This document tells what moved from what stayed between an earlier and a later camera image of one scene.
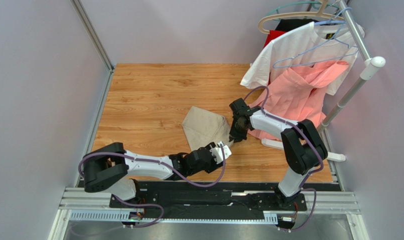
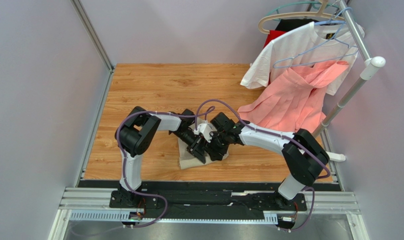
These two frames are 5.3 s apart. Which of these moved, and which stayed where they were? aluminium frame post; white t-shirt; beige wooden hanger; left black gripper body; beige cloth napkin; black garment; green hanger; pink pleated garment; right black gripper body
Moved: right black gripper body; beige cloth napkin; left black gripper body
Stayed: white t-shirt; beige wooden hanger; green hanger; aluminium frame post; pink pleated garment; black garment
